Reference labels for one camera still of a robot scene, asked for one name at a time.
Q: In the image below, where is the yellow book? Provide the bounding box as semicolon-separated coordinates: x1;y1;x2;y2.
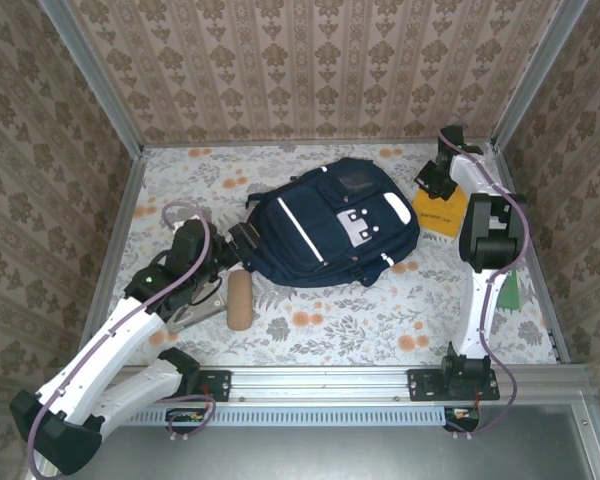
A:
412;184;469;244

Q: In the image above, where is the tan pencil case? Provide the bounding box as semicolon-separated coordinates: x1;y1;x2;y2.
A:
226;272;254;332

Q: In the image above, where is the navy blue backpack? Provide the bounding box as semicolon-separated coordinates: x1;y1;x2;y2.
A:
244;157;421;289

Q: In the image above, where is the green book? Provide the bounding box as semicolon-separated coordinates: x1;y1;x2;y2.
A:
497;269;522;311

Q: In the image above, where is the grey metal panel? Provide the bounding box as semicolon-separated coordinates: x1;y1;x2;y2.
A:
54;424;596;480

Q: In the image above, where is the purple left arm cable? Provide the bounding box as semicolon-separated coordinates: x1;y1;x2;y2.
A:
25;199;216;476

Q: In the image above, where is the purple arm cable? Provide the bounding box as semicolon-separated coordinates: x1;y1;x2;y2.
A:
437;134;531;440
25;199;216;476

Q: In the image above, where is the aluminium table edge rail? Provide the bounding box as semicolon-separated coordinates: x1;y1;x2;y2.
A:
142;136;496;149
73;147;149;366
494;147;571;364

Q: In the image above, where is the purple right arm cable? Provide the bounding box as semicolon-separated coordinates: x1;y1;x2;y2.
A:
437;134;531;440

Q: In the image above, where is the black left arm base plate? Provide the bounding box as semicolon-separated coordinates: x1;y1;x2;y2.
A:
142;368;232;404

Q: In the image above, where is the aluminium frame post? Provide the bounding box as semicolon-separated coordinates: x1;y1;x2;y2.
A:
492;0;590;149
37;0;144;156

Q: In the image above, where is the aluminium mounting rail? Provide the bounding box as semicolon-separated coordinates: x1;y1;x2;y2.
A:
54;364;594;401

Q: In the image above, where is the grey slotted cable duct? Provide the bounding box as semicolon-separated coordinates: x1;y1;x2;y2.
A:
72;405;449;427

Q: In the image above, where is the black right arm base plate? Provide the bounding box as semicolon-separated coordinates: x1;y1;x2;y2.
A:
406;368;501;403

